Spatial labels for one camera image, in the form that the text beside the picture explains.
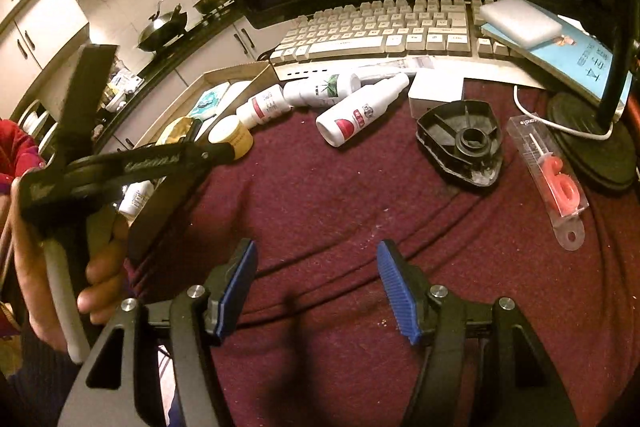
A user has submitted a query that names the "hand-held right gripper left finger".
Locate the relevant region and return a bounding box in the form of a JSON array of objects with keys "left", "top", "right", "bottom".
[{"left": 57, "top": 237, "right": 260, "bottom": 427}]

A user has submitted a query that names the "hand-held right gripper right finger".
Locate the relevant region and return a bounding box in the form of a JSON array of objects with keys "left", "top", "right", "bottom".
[{"left": 376, "top": 239, "right": 585, "bottom": 427}]

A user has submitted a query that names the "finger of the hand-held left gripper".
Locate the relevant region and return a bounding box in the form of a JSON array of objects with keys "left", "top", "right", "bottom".
[
  {"left": 127, "top": 166, "right": 205, "bottom": 261},
  {"left": 120, "top": 141, "right": 237, "bottom": 188}
]

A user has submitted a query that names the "white pill bottle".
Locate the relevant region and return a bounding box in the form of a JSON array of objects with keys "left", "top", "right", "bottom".
[{"left": 117, "top": 179, "right": 156, "bottom": 220}]

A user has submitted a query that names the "gold foil packet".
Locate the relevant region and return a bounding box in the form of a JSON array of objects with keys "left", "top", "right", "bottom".
[{"left": 155, "top": 117, "right": 201, "bottom": 148}]

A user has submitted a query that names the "yellow round jar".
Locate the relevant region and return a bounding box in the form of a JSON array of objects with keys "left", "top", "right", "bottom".
[{"left": 207, "top": 114, "right": 254, "bottom": 160}]

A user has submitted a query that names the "blue tissue pack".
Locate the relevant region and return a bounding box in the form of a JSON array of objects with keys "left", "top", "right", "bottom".
[{"left": 187, "top": 87, "right": 228, "bottom": 120}]

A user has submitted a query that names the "white bottle red label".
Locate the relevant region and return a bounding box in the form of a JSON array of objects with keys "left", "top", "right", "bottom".
[{"left": 236, "top": 84, "right": 292, "bottom": 129}]

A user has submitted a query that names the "cardboard box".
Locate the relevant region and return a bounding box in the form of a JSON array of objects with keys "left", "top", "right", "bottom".
[{"left": 107, "top": 59, "right": 273, "bottom": 168}]

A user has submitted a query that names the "white bottle green label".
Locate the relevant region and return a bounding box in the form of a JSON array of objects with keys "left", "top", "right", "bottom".
[{"left": 282, "top": 72, "right": 362, "bottom": 108}]

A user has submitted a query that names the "black plastic housing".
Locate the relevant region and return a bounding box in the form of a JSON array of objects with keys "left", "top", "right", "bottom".
[{"left": 416, "top": 99, "right": 505, "bottom": 188}]

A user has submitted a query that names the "white spray bottle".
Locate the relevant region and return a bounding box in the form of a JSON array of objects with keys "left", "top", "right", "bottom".
[{"left": 316, "top": 73, "right": 411, "bottom": 148}]

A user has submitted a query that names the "clear candle pack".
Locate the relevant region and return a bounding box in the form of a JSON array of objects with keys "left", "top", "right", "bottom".
[{"left": 507, "top": 112, "right": 587, "bottom": 253}]

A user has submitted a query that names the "person's left forearm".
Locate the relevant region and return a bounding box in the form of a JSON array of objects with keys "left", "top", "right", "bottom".
[{"left": 0, "top": 117, "right": 43, "bottom": 195}]

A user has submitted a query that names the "person's left hand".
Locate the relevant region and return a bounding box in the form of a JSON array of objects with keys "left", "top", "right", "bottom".
[{"left": 10, "top": 189, "right": 131, "bottom": 354}]

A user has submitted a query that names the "pile of kitchen packets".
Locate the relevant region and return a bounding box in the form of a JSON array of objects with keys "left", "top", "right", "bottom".
[{"left": 97, "top": 57, "right": 146, "bottom": 112}]

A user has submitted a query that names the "maroon tablecloth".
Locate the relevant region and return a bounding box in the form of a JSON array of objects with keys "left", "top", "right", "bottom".
[{"left": 125, "top": 72, "right": 640, "bottom": 427}]

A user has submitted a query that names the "white base cabinet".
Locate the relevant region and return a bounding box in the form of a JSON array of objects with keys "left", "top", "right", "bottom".
[{"left": 112, "top": 14, "right": 281, "bottom": 148}]

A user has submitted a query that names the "black wok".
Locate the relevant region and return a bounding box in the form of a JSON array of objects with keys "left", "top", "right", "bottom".
[{"left": 136, "top": 0, "right": 188, "bottom": 54}]

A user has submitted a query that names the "white slotted tray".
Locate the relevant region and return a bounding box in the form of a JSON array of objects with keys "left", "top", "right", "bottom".
[{"left": 272, "top": 54, "right": 546, "bottom": 90}]

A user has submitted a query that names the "person's leg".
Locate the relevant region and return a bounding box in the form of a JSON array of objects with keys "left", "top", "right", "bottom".
[{"left": 0, "top": 332, "right": 101, "bottom": 427}]

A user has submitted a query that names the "white charger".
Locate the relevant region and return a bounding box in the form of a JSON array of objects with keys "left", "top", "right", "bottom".
[{"left": 407, "top": 68, "right": 466, "bottom": 120}]

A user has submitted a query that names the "silver tube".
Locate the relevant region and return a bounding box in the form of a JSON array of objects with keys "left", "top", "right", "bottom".
[{"left": 358, "top": 57, "right": 423, "bottom": 84}]

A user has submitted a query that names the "white keyboard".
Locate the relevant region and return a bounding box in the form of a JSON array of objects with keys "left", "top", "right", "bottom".
[{"left": 269, "top": 0, "right": 521, "bottom": 68}]

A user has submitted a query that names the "blue book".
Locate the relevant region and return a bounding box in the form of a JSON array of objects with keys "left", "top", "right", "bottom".
[{"left": 480, "top": 7, "right": 633, "bottom": 108}]

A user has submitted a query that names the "white foam block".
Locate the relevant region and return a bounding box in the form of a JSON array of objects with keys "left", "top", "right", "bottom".
[{"left": 479, "top": 0, "right": 566, "bottom": 48}]

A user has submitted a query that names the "white wall cabinet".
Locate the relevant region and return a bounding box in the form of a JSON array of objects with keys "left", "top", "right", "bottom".
[{"left": 0, "top": 0, "right": 91, "bottom": 118}]

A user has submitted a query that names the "white cable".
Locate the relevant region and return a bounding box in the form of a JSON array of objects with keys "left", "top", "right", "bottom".
[{"left": 513, "top": 84, "right": 613, "bottom": 142}]

